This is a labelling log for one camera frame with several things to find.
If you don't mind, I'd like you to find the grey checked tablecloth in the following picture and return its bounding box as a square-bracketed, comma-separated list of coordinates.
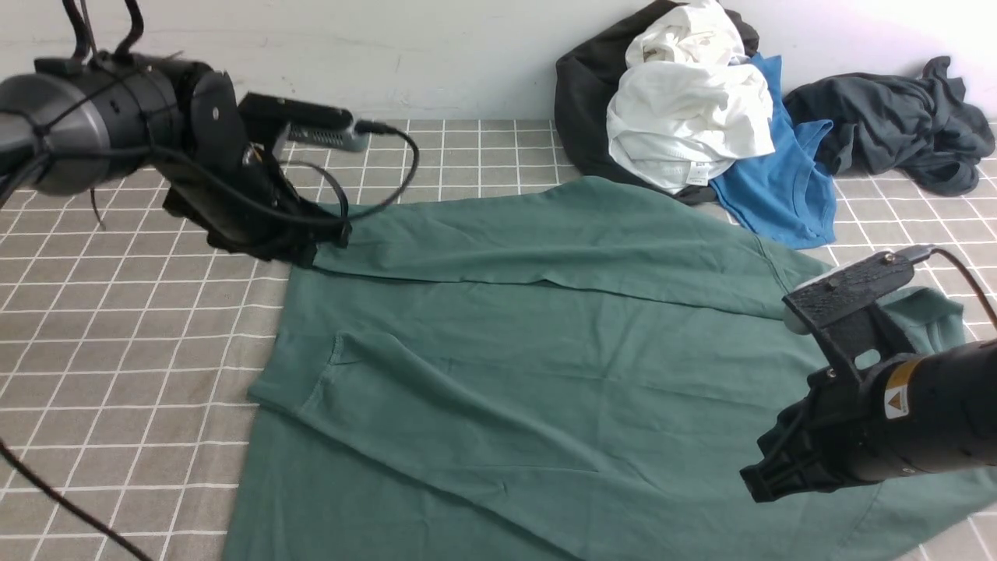
[1, 118, 996, 560]

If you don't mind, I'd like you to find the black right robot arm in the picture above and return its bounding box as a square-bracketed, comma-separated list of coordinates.
[740, 340, 996, 502]

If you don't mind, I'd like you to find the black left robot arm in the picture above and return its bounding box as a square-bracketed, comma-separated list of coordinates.
[1, 55, 352, 266]

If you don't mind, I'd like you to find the blue t-shirt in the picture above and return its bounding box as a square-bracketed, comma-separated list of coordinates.
[710, 54, 837, 249]

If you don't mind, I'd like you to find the black cable lower left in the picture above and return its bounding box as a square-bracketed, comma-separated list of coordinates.
[0, 440, 157, 561]

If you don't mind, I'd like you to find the dark grey crumpled garment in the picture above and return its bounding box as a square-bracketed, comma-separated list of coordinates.
[784, 56, 995, 196]

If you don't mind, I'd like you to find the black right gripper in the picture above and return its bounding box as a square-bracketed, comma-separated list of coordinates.
[740, 366, 888, 503]

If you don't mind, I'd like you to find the green long-sleeve top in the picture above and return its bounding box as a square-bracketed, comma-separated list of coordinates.
[222, 178, 995, 560]

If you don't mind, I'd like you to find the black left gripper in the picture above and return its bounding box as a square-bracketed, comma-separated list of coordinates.
[161, 143, 351, 267]

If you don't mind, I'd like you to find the black left camera cable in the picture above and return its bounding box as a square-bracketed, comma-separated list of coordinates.
[148, 121, 421, 231]

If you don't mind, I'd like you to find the black garment under white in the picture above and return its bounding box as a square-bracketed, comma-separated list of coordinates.
[553, 1, 759, 205]

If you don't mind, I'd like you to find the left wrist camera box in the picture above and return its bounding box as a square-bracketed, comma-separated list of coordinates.
[238, 93, 369, 156]

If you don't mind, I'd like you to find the white crumpled garment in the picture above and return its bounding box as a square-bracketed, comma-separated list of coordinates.
[606, 1, 775, 194]

